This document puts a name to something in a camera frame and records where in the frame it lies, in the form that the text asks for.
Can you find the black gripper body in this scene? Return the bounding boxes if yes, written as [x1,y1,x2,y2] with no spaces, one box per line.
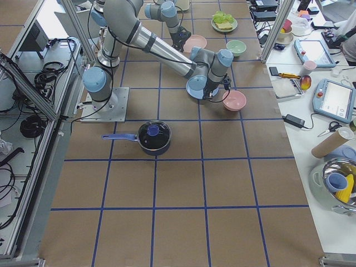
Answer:
[171,26,191,52]
[202,74,231,100]

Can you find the blue plate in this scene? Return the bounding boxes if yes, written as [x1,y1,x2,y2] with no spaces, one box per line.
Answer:
[186,79,219,100]

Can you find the pink plate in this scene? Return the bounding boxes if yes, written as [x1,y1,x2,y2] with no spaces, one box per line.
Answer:
[183,34,207,53]

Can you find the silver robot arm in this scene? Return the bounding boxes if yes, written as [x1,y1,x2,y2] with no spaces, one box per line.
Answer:
[93,1,234,101]
[91,1,191,52]

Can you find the pink bowl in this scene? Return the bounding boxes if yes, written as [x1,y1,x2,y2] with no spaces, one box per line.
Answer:
[222,90,247,111]

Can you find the green lettuce leaf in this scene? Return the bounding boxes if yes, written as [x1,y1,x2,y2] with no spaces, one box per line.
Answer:
[212,11,234,23]

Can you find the green plate with food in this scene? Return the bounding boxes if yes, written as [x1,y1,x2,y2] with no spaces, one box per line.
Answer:
[211,18,238,33]

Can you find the mint green bowl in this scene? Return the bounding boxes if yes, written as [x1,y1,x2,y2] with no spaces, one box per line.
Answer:
[226,40,247,57]

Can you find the bread slice on plate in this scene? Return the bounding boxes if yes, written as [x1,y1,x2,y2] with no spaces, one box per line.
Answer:
[214,22,233,31]

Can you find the dark blue saucepan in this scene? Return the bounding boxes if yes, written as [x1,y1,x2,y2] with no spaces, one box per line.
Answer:
[102,120,172,156]

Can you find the beige bowl with toys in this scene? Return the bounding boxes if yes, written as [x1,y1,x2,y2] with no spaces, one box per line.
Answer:
[276,26,294,45]

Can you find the black power adapter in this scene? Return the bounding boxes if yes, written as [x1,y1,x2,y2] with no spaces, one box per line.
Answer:
[282,114,305,128]

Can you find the white cup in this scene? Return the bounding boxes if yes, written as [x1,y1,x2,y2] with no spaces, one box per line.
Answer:
[300,60,317,76]

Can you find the blue teach pendant far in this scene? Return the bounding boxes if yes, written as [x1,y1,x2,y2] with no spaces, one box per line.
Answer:
[294,39,336,68]

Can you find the blue teach pendant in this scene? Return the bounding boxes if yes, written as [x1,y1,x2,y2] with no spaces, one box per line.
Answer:
[294,39,336,68]
[312,79,355,123]

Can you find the blue teach pendant near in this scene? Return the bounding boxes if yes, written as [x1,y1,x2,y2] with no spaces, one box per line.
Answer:
[312,79,355,123]

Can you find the black scissors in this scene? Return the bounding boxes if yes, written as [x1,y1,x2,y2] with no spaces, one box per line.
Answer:
[318,121,341,137]

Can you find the cardboard tube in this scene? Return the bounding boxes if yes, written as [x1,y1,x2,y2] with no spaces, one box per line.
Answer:
[311,127,354,159]

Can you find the steel mixing bowl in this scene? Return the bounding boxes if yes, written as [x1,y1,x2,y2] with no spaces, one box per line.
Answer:
[323,157,355,214]

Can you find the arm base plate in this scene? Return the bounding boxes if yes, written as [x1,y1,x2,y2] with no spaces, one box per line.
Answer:
[80,87,130,123]

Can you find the aluminium frame post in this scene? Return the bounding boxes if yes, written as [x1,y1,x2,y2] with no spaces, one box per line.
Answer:
[260,0,294,63]

